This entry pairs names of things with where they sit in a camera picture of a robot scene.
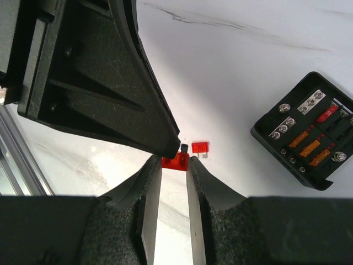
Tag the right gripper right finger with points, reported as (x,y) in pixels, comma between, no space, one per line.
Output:
(228,228)

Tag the black fuse box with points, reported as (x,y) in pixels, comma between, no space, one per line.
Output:
(309,131)

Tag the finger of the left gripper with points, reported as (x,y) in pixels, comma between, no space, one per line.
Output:
(80,67)

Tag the aluminium mounting rail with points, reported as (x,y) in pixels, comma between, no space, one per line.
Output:
(20,173)

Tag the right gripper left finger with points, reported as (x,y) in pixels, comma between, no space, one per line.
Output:
(118,227)

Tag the red blade fuse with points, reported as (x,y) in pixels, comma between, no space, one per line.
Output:
(179,162)
(200,149)

